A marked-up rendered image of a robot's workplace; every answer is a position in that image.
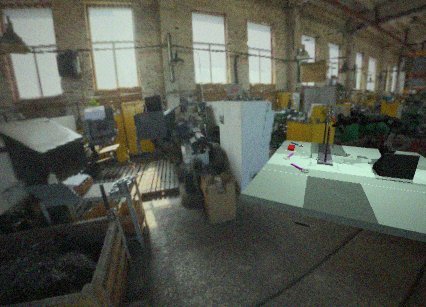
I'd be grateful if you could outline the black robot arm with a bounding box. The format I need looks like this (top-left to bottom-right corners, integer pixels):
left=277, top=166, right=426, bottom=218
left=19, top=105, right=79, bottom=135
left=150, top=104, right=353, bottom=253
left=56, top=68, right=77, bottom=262
left=337, top=107, right=403, bottom=156

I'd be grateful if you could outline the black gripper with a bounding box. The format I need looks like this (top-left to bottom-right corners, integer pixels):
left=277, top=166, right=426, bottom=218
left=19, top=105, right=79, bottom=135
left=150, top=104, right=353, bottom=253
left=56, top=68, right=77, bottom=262
left=332, top=116, right=352, bottom=133

